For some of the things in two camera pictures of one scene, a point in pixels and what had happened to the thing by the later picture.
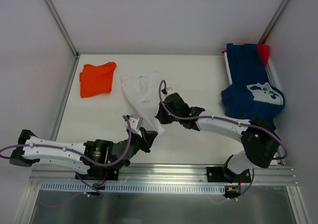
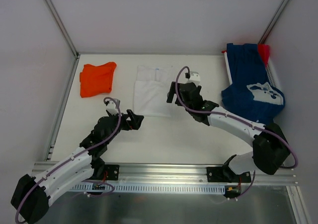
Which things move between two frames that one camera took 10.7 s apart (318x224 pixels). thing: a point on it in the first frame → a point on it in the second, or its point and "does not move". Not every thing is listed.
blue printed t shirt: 250,96 does not move
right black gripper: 165,114 → 181,95
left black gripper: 145,139 → 125,121
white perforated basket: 268,68 does not move
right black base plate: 216,174 does not move
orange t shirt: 96,80 does not move
